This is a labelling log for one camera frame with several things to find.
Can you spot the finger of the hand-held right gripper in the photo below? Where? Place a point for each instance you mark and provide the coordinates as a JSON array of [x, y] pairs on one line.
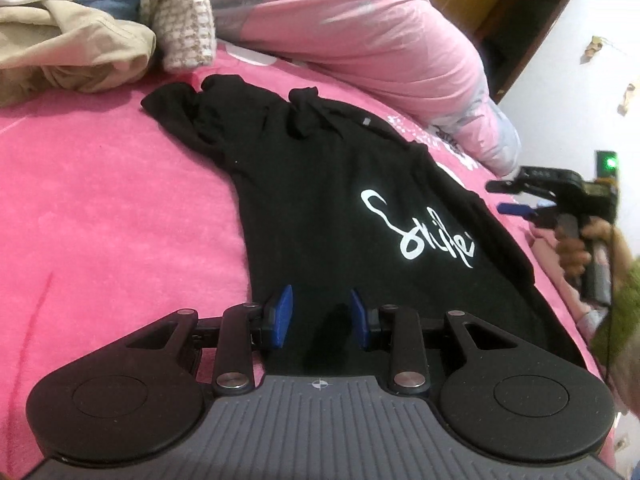
[[507, 186], [520, 211]]

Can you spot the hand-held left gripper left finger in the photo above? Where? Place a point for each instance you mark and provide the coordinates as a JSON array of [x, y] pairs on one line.
[[282, 320]]

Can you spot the pink floral bed blanket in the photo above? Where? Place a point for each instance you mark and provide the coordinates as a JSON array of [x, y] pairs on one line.
[[100, 210]]

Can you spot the black t-shirt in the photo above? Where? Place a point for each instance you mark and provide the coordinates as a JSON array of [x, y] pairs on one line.
[[310, 200]]

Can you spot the brown door frame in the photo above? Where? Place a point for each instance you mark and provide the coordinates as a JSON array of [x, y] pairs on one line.
[[560, 10]]

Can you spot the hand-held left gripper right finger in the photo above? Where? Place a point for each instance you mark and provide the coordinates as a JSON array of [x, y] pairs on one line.
[[357, 312]]

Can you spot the pink grey duvet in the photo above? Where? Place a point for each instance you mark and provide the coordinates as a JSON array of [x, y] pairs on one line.
[[360, 35]]

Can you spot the beige jacket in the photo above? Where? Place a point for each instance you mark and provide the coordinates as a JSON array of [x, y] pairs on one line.
[[90, 50]]

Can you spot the person's right hand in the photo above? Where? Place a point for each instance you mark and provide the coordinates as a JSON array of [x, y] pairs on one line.
[[572, 257]]

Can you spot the blue jeans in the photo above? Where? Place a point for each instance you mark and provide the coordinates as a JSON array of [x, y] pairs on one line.
[[115, 2]]

